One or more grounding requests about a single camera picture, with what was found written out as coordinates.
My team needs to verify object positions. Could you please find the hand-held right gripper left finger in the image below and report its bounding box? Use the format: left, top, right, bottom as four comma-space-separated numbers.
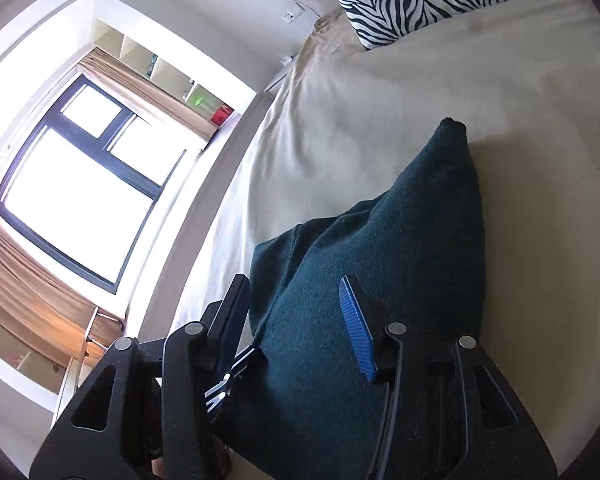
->
29, 274, 253, 480

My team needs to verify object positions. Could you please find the red box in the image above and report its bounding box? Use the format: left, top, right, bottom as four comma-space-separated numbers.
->
210, 102, 234, 126

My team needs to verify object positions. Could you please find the white wall shelf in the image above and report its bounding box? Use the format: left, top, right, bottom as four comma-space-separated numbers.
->
92, 17, 241, 131

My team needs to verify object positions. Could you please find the white cubby shelf unit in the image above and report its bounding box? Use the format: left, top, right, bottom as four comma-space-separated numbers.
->
0, 307, 74, 397

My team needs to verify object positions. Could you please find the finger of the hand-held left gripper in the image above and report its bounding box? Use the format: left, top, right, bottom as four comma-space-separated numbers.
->
226, 344, 261, 378

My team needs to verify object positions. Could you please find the beige curtain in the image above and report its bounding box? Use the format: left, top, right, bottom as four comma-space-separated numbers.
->
77, 49, 219, 150
0, 210, 126, 357

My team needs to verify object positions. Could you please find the dark teal knit sweater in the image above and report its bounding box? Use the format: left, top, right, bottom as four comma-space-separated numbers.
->
217, 117, 486, 480

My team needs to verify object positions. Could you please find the black framed window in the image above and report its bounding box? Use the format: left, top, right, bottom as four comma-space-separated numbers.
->
0, 74, 188, 295

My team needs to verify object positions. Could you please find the bed with cream sheet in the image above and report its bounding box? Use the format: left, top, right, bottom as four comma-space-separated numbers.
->
167, 0, 600, 480

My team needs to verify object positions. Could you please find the white metal rack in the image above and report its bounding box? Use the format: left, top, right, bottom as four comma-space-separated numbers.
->
80, 307, 126, 362

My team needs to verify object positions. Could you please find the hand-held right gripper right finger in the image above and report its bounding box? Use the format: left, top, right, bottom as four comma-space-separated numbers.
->
339, 275, 558, 480

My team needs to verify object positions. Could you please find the grey window ledge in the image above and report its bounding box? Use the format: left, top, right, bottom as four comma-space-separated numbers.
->
122, 94, 273, 338

